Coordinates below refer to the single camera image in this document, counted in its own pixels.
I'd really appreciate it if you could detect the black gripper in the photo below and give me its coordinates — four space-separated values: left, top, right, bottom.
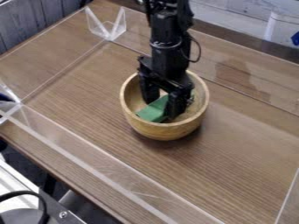
138 56 194 120

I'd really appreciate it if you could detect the green rectangular block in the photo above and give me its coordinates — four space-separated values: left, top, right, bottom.
135 94 173 123

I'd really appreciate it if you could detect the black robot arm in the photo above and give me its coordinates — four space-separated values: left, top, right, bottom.
137 0 194 123

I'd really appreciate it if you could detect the brown wooden bowl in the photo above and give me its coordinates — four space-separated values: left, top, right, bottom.
119 72 211 141

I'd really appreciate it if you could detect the white container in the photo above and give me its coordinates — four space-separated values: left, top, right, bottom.
265 11 299 49

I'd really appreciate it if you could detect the grey metal clamp plate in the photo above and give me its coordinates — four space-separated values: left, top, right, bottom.
39 190 89 224

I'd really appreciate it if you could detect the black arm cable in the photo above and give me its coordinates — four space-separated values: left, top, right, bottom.
179 31 203 64

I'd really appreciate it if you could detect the clear acrylic corner bracket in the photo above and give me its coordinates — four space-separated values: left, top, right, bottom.
85 7 127 41

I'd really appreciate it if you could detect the clear acrylic barrier wall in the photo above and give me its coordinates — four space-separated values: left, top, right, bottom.
0 83 299 224

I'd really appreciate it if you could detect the black cable loop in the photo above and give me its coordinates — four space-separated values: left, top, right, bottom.
0 190 51 224

